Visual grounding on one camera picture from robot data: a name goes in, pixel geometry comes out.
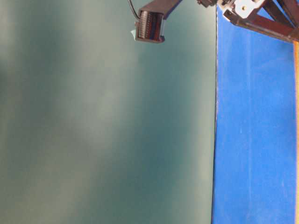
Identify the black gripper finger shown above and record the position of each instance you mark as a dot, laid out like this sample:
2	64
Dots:
280	20

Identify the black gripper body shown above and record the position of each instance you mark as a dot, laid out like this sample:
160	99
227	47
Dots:
237	10

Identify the orange towel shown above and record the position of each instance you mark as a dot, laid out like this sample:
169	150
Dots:
296	76

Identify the blue table cloth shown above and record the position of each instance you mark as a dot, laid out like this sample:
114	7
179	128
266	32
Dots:
256	153

